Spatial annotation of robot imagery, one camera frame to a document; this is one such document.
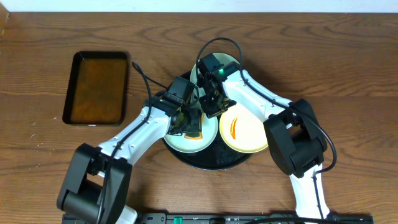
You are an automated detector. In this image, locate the mint green plate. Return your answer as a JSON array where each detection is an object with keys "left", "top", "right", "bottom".
[
  {"left": 163, "top": 102, "right": 218, "bottom": 153},
  {"left": 190, "top": 53, "right": 240, "bottom": 97}
]

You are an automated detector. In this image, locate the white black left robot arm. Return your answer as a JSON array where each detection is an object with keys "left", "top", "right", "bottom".
[{"left": 57, "top": 98, "right": 202, "bottom": 223}]

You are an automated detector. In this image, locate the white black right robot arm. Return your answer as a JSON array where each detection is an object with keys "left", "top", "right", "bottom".
[{"left": 195, "top": 59, "right": 336, "bottom": 220}]

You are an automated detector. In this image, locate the black round serving tray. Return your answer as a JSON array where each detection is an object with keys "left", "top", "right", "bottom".
[{"left": 161, "top": 70, "right": 254, "bottom": 171}]

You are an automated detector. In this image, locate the black rectangular water tray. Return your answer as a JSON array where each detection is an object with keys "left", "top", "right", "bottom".
[{"left": 62, "top": 51, "right": 129, "bottom": 126}]

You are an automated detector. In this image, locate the yellow plate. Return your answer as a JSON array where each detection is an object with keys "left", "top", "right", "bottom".
[{"left": 219, "top": 104, "right": 268, "bottom": 153}]

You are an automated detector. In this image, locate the mint green plate top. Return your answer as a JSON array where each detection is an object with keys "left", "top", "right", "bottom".
[{"left": 190, "top": 53, "right": 240, "bottom": 97}]

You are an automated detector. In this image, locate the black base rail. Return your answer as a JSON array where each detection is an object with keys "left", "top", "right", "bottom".
[{"left": 62, "top": 212, "right": 374, "bottom": 224}]

